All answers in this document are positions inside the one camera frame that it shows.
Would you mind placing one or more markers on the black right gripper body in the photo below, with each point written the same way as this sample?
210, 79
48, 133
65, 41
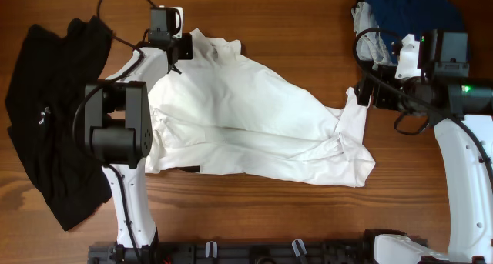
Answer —
370, 91

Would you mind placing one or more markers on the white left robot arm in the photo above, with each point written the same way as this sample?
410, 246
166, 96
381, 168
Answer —
118, 134

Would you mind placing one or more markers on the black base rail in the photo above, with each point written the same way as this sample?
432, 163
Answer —
297, 251

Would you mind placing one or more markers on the folded blue shirt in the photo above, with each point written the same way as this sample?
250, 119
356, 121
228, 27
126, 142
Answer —
415, 17

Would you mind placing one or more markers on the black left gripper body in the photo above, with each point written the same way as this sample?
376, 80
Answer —
183, 45

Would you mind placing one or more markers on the white printed t-shirt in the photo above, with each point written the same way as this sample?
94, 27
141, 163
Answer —
224, 113

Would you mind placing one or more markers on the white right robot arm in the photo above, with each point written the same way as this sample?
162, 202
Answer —
459, 110

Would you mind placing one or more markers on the black t-shirt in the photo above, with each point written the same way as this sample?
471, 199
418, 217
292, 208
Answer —
46, 88

